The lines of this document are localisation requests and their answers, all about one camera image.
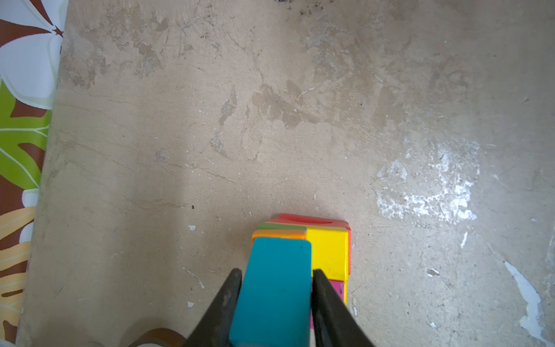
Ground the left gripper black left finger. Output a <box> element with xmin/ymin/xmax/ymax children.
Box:
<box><xmin>184</xmin><ymin>268</ymin><xmax>242</xmax><ymax>346</ymax></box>

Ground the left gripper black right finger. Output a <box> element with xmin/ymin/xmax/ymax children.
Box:
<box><xmin>311</xmin><ymin>269</ymin><xmax>374</xmax><ymax>347</ymax></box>

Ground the teal wood block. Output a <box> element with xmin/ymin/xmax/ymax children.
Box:
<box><xmin>229</xmin><ymin>237</ymin><xmax>312</xmax><ymax>346</ymax></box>

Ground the red wood block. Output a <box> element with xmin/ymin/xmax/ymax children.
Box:
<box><xmin>270</xmin><ymin>213</ymin><xmax>352</xmax><ymax>275</ymax></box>

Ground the magenta wood block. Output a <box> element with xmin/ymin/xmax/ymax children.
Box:
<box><xmin>310</xmin><ymin>280</ymin><xmax>347</xmax><ymax>330</ymax></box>

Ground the yellow arch block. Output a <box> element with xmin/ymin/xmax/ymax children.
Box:
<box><xmin>343</xmin><ymin>280</ymin><xmax>348</xmax><ymax>305</ymax></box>

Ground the orange wood block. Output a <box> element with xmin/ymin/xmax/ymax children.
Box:
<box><xmin>252</xmin><ymin>229</ymin><xmax>307</xmax><ymax>241</ymax></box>

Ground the green wood block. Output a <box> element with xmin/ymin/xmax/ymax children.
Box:
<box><xmin>257</xmin><ymin>222</ymin><xmax>307</xmax><ymax>233</ymax></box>

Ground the metal jar lid ring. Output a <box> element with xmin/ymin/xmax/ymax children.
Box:
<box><xmin>127</xmin><ymin>327</ymin><xmax>187</xmax><ymax>347</ymax></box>

